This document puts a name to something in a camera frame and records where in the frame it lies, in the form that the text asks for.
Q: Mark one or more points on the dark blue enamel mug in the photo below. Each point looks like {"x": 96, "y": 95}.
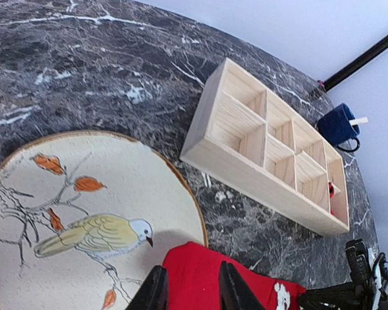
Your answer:
{"x": 336, "y": 128}

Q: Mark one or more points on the wooden stick in mug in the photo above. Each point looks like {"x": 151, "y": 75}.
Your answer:
{"x": 358, "y": 121}

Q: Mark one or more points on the right black frame post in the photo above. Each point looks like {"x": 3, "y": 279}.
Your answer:
{"x": 373, "y": 52}

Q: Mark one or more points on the round painted wooden plate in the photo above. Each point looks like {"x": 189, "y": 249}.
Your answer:
{"x": 84, "y": 216}

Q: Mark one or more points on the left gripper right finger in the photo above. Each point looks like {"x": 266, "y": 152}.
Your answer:
{"x": 234, "y": 293}

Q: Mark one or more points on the red santa sock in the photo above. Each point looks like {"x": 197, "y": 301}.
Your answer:
{"x": 193, "y": 272}
{"x": 335, "y": 200}

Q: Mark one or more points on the wooden compartment tray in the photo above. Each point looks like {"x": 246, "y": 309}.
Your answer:
{"x": 245, "y": 136}

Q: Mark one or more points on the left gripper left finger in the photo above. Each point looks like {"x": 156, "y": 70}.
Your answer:
{"x": 153, "y": 294}

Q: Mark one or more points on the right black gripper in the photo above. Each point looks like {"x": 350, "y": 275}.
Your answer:
{"x": 342, "y": 296}

